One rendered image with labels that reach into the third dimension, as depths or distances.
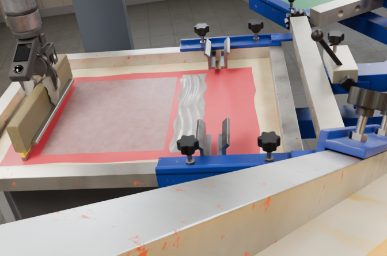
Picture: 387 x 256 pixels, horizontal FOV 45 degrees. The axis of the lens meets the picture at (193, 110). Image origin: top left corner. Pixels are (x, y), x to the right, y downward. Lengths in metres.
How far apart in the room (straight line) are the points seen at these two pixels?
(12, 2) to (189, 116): 0.49
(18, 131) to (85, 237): 0.97
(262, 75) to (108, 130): 0.46
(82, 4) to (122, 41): 0.21
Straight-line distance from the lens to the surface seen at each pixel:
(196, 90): 1.29
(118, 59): 1.47
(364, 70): 1.20
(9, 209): 1.78
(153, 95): 1.30
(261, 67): 1.38
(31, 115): 1.18
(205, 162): 0.97
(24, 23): 1.18
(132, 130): 1.18
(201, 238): 0.21
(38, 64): 1.22
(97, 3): 1.82
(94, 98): 1.34
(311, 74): 1.17
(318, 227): 0.36
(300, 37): 1.35
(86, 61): 1.50
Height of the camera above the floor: 1.62
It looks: 33 degrees down
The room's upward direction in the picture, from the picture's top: 7 degrees counter-clockwise
